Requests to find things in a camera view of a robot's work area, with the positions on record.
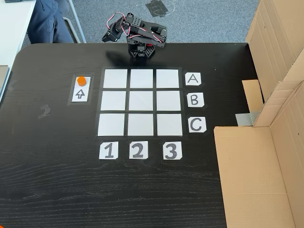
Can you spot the round orange token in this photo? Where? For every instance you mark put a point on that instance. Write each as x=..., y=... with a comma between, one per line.
x=81, y=81

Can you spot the white nine-square grid sheet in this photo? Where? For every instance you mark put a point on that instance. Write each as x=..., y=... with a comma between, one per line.
x=141, y=102

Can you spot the red black bar clamp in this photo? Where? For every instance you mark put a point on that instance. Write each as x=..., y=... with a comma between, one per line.
x=149, y=44

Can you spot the black floor tape patch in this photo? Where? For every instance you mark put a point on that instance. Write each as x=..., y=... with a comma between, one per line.
x=157, y=8

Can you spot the person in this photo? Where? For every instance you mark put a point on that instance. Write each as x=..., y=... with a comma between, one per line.
x=47, y=21

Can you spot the white arrow paper sheet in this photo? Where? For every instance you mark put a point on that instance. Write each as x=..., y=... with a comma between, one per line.
x=80, y=95

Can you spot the paper sheet letter A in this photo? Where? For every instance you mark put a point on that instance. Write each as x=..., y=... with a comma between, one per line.
x=192, y=79

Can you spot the white table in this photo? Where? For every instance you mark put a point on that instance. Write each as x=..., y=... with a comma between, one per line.
x=14, y=23

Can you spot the clear tape remnant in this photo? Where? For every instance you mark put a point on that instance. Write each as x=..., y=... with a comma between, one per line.
x=44, y=111

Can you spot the paper sheet letter B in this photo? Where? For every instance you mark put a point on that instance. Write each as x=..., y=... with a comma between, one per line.
x=195, y=99

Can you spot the paper sheet number 1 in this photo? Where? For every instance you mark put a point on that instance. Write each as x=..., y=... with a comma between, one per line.
x=108, y=150

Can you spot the paper sheet number 2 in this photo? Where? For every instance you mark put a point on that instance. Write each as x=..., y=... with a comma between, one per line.
x=138, y=150

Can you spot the paper sheet letter C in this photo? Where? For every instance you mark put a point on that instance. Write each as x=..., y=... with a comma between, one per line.
x=197, y=124

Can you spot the paper sheet number 3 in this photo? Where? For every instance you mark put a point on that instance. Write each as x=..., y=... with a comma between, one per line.
x=172, y=150

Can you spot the brown cardboard box panel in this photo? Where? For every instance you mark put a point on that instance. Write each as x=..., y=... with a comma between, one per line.
x=273, y=35
x=249, y=178

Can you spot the white metal chair frame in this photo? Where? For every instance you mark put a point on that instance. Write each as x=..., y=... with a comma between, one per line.
x=76, y=26

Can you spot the grey duct tape piece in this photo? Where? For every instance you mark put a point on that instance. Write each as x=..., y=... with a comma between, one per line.
x=245, y=118

